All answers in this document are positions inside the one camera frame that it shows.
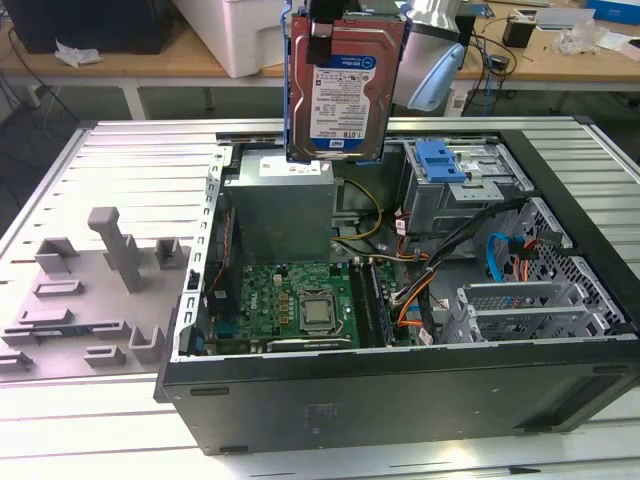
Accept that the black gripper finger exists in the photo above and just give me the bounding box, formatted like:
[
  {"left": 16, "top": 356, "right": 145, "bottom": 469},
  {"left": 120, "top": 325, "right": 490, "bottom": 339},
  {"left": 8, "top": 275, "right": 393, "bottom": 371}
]
[{"left": 306, "top": 0, "right": 335, "bottom": 64}]

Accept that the hard disk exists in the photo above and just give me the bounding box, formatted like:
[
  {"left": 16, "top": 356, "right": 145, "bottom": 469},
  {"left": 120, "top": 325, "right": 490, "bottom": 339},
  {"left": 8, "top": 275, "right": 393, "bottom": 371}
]
[{"left": 282, "top": 0, "right": 409, "bottom": 164}]

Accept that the metal disk bay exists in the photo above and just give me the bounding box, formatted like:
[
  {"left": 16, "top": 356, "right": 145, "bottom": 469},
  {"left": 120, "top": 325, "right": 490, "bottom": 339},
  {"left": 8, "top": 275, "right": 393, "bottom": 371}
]
[{"left": 439, "top": 280, "right": 626, "bottom": 346}]

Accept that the white foam box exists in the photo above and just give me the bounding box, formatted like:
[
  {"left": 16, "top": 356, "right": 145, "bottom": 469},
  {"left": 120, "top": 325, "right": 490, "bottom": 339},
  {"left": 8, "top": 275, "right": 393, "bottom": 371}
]
[{"left": 172, "top": 0, "right": 301, "bottom": 79}]

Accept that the wooden desk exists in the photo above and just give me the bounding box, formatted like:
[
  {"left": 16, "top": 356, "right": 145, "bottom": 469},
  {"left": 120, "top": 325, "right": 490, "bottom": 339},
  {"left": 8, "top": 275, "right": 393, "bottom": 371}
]
[{"left": 0, "top": 0, "right": 640, "bottom": 121}]

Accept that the blue drive latch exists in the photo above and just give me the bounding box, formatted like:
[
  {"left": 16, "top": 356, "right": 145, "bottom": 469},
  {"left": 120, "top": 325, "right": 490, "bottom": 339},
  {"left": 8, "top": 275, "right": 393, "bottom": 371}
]
[{"left": 414, "top": 141, "right": 474, "bottom": 185}]

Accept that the grey power supply unit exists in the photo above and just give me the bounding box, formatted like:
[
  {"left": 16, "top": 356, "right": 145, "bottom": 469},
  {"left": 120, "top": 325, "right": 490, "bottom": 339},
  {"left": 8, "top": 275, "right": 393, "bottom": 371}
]
[{"left": 222, "top": 148, "right": 335, "bottom": 264}]

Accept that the metal drive cage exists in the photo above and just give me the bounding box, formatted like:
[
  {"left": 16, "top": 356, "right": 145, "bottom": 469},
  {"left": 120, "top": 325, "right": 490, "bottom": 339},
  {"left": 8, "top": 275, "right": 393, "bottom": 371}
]
[{"left": 402, "top": 139, "right": 536, "bottom": 251}]

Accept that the small black box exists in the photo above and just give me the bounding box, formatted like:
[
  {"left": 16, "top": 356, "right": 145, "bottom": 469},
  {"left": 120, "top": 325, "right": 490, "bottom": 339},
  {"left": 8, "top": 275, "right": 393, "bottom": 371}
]
[{"left": 502, "top": 14, "right": 536, "bottom": 49}]

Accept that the large black box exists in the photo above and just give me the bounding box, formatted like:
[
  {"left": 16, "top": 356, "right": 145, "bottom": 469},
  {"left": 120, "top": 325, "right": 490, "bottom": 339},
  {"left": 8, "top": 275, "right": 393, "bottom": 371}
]
[{"left": 4, "top": 0, "right": 174, "bottom": 55}]

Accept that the crumpled white paper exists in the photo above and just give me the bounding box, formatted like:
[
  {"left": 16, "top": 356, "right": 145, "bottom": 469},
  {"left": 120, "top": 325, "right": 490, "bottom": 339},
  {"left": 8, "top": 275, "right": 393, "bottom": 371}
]
[{"left": 53, "top": 39, "right": 104, "bottom": 69}]

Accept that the green motherboard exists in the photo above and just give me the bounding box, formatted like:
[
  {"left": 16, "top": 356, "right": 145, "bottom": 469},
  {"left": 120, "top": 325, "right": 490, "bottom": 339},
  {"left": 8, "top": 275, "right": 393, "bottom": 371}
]
[{"left": 214, "top": 259, "right": 416, "bottom": 351}]

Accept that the black RAM slot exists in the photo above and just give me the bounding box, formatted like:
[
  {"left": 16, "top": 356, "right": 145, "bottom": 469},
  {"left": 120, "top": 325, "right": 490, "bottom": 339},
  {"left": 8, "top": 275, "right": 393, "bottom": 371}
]
[{"left": 348, "top": 260, "right": 374, "bottom": 350}]

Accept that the silver CPU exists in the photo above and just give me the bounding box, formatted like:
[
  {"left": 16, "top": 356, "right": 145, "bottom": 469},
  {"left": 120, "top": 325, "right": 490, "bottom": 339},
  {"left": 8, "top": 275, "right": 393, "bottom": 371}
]
[{"left": 304, "top": 298, "right": 335, "bottom": 325}]

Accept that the RAM stick in slot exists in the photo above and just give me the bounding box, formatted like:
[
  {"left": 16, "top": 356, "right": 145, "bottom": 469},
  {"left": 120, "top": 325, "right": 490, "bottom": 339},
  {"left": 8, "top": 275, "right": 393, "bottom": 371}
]
[{"left": 368, "top": 259, "right": 397, "bottom": 347}]

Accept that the clear plastic bag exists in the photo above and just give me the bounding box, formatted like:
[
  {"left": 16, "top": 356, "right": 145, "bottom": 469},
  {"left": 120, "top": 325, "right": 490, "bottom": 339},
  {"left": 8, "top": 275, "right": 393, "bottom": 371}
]
[{"left": 557, "top": 22, "right": 629, "bottom": 55}]

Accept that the black graphics card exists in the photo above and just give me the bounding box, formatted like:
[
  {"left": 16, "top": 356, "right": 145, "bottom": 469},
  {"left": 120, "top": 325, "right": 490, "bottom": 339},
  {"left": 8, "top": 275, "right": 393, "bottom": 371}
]
[{"left": 267, "top": 335, "right": 354, "bottom": 354}]

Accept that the blue cardboard box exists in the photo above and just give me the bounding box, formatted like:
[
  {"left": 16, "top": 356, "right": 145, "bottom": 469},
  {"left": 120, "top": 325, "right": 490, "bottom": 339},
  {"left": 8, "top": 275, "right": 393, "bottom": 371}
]
[{"left": 584, "top": 0, "right": 640, "bottom": 24}]

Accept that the grey parts rack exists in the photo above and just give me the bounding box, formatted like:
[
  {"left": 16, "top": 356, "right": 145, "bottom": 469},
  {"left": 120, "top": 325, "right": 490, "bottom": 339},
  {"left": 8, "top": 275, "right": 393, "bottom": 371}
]
[{"left": 0, "top": 207, "right": 194, "bottom": 381}]

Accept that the black PC case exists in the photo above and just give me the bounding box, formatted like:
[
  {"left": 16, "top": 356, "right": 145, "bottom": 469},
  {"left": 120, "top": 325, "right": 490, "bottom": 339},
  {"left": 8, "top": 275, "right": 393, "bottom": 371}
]
[{"left": 152, "top": 127, "right": 640, "bottom": 457}]

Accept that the RAM stick on rack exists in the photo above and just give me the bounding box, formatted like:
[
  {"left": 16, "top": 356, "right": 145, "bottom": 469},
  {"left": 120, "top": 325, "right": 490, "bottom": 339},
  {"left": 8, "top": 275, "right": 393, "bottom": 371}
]
[{"left": 30, "top": 327, "right": 95, "bottom": 338}]

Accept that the black cable bundle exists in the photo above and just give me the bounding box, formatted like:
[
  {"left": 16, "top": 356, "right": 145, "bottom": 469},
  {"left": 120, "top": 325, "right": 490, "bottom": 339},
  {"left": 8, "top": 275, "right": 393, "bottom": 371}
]
[{"left": 424, "top": 197, "right": 531, "bottom": 271}]

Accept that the orange yellow wire bundle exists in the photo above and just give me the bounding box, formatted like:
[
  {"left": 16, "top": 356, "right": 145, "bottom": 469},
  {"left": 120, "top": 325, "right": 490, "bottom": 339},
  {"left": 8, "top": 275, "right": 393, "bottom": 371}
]
[{"left": 392, "top": 269, "right": 439, "bottom": 331}]

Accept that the blue wire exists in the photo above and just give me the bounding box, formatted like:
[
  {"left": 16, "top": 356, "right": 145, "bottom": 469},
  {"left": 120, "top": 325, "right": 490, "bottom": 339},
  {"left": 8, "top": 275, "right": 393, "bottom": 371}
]
[{"left": 485, "top": 232, "right": 521, "bottom": 284}]

